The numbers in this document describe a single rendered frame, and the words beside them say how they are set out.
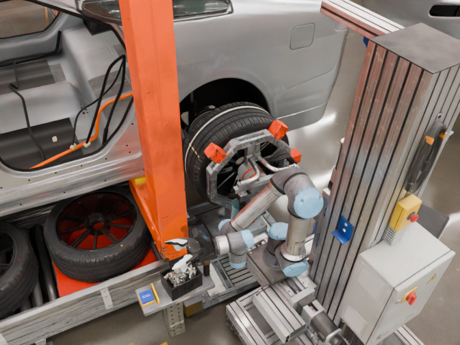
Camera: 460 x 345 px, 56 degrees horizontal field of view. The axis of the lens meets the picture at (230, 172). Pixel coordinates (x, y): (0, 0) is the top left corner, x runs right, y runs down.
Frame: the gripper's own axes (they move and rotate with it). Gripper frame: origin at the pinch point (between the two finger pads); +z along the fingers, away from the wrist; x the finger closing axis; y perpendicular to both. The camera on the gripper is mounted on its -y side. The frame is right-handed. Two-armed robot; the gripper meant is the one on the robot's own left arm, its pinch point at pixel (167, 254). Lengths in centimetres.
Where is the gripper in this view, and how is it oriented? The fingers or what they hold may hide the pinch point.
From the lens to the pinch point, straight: 176.3
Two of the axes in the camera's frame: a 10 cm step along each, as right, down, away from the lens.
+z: -9.5, 2.0, -2.4
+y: 0.2, 8.2, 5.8
